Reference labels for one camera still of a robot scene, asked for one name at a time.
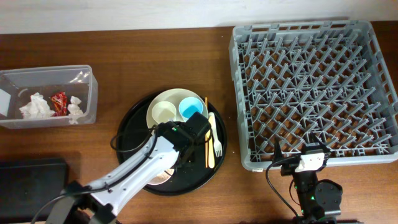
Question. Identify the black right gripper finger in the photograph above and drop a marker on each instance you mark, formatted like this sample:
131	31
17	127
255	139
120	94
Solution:
316	144
277	151

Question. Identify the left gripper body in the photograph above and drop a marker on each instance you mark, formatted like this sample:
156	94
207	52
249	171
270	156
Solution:
189	154

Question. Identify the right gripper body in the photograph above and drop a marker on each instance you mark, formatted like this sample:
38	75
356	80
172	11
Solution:
290	168

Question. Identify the cream plastic cup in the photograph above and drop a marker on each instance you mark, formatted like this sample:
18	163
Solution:
163	112

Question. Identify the pink small bowl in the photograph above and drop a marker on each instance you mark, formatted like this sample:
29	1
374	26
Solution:
162	177

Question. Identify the small white tissue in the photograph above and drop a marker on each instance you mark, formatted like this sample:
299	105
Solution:
74	110

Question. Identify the red snack wrapper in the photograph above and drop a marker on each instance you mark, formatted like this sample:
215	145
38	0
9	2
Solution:
59	101

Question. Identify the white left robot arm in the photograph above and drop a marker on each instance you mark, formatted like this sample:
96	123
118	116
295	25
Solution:
166	146

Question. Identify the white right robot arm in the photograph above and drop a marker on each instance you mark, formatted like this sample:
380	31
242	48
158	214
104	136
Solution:
319	200

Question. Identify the grey dishwasher rack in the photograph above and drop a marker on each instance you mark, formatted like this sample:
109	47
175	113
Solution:
325	78

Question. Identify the black food waste tray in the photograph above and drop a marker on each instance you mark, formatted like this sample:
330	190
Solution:
27	185

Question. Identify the clear plastic waste bin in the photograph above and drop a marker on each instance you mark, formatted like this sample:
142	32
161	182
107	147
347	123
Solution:
18	85

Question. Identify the yellow plastic knife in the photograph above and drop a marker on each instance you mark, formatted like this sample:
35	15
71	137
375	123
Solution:
211	157

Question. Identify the light blue plastic cup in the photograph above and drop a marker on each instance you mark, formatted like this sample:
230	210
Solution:
188	106

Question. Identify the white plastic fork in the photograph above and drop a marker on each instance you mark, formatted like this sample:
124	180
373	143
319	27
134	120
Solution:
217	145

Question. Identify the cream round plate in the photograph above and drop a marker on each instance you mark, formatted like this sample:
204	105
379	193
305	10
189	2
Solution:
174	96

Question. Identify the wooden chopstick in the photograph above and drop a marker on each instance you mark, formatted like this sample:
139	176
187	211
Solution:
206	155

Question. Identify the black round tray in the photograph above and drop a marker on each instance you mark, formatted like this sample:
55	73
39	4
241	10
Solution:
133	130

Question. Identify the large crumpled white tissue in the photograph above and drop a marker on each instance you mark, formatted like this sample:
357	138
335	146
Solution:
37	108

